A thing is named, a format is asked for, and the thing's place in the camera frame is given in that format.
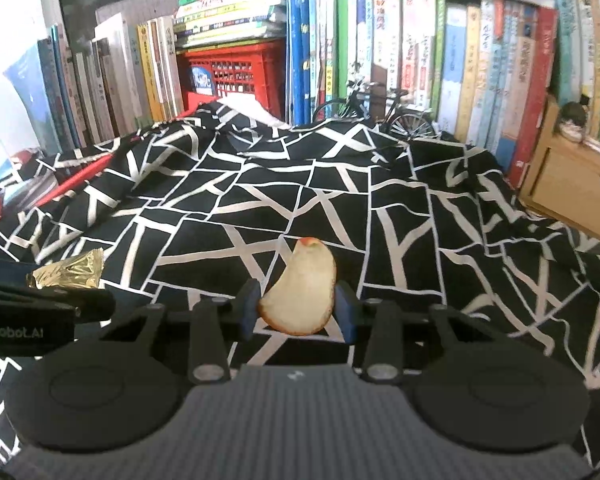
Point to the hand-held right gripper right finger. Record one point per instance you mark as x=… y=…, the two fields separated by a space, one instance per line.
x=346 y=315

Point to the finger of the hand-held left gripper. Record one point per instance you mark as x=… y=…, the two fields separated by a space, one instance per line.
x=5 y=272
x=55 y=302

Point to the red plastic crate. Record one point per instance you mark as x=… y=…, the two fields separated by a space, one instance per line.
x=235 y=72

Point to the small dark figurine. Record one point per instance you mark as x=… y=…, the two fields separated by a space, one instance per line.
x=575 y=120

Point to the wooden drawer box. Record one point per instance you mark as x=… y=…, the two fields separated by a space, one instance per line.
x=570 y=187

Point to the small red white object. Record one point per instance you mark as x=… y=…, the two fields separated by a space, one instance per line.
x=22 y=156

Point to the gold candy wrapper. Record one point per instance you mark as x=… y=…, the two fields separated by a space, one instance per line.
x=70 y=272

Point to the black white patterned cloth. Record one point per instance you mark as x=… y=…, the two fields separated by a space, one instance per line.
x=280 y=200

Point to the red folder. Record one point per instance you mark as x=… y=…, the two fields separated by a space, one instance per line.
x=75 y=180

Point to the stack of flat books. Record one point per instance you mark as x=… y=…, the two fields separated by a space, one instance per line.
x=225 y=15

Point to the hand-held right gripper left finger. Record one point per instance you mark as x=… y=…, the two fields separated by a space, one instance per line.
x=250 y=310

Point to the grey magazine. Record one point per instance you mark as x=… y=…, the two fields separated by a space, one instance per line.
x=20 y=197

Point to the long row of colourful books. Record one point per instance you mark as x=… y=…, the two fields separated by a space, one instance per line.
x=480 y=70

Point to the pink white cloth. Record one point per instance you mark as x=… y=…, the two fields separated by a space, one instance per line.
x=250 y=108

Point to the short row of pale books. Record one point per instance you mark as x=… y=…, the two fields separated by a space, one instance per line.
x=105 y=85

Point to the black model bicycle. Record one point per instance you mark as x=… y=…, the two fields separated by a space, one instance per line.
x=375 y=107

